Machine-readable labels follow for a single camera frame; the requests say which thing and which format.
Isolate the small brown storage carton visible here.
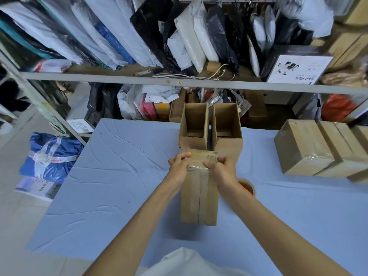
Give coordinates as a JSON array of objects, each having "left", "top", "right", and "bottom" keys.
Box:
[{"left": 169, "top": 88, "right": 188, "bottom": 123}]

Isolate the sealed cardboard box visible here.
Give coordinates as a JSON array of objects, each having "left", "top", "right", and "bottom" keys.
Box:
[
  {"left": 315, "top": 121, "right": 368, "bottom": 179},
  {"left": 274, "top": 120, "right": 336, "bottom": 176},
  {"left": 346, "top": 125, "right": 368, "bottom": 185}
]

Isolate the person's right hand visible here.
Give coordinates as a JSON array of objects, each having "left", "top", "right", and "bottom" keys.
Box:
[{"left": 203, "top": 156, "right": 241, "bottom": 194}]

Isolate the person's left hand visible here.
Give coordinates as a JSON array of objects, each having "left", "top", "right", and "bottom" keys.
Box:
[{"left": 165, "top": 152, "right": 192, "bottom": 193}]

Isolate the orange plastic bag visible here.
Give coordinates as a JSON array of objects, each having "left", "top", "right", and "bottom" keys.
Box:
[{"left": 321, "top": 94, "right": 358, "bottom": 123}]

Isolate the stack of brown cardboard boxes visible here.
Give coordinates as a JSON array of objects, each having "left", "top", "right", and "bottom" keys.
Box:
[{"left": 312, "top": 0, "right": 368, "bottom": 73}]

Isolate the white labelled box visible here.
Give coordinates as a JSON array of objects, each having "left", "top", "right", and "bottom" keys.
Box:
[{"left": 66, "top": 119, "right": 95, "bottom": 134}]

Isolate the yellow packet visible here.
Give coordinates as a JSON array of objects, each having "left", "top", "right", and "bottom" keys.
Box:
[{"left": 154, "top": 102, "right": 172, "bottom": 121}]

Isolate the open cardboard box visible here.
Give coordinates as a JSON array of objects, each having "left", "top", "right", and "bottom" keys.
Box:
[
  {"left": 178, "top": 102, "right": 209, "bottom": 153},
  {"left": 211, "top": 102, "right": 244, "bottom": 163}
]

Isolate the person's right forearm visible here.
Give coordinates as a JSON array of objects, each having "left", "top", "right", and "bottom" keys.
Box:
[{"left": 218, "top": 182, "right": 353, "bottom": 276}]

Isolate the person's white shirt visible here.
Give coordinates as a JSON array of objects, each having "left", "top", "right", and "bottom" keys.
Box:
[{"left": 140, "top": 247, "right": 232, "bottom": 276}]

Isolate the pink packet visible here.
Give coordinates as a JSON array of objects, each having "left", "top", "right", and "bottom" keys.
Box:
[{"left": 142, "top": 102, "right": 158, "bottom": 121}]

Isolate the row of plastic-wrapped garment packets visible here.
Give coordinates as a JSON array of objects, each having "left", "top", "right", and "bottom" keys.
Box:
[{"left": 0, "top": 0, "right": 335, "bottom": 78}]

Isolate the grey metal shelf rack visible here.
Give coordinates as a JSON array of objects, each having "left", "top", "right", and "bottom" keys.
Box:
[{"left": 0, "top": 50, "right": 368, "bottom": 145}]

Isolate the white printed product box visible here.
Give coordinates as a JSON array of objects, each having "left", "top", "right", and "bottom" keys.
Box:
[{"left": 261, "top": 45, "right": 334, "bottom": 83}]

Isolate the white cable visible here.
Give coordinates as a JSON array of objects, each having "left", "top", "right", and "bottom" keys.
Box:
[{"left": 152, "top": 64, "right": 237, "bottom": 81}]

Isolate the flat white printed box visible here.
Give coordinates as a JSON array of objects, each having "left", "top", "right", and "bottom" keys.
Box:
[{"left": 15, "top": 176, "right": 63, "bottom": 202}]

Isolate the black plastic bag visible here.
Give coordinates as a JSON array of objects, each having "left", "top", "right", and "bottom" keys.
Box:
[{"left": 86, "top": 82, "right": 122, "bottom": 120}]

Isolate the white plastic bag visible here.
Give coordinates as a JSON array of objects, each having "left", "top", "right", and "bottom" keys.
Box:
[{"left": 117, "top": 84, "right": 145, "bottom": 120}]

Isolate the light blue table cloth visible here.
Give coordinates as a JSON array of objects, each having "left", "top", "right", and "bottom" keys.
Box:
[{"left": 26, "top": 118, "right": 368, "bottom": 276}]

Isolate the person's left forearm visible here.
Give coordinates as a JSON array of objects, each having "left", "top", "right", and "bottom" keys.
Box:
[{"left": 83, "top": 181, "right": 184, "bottom": 276}]

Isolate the taped narrow cardboard box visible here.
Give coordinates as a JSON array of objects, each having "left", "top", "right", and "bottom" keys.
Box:
[{"left": 180, "top": 149, "right": 221, "bottom": 227}]

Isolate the brown packing tape roll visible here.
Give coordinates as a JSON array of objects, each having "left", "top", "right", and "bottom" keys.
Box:
[{"left": 237, "top": 178, "right": 256, "bottom": 197}]

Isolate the blue plastic parcel bag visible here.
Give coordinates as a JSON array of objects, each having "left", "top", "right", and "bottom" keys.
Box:
[{"left": 19, "top": 132, "right": 84, "bottom": 185}]

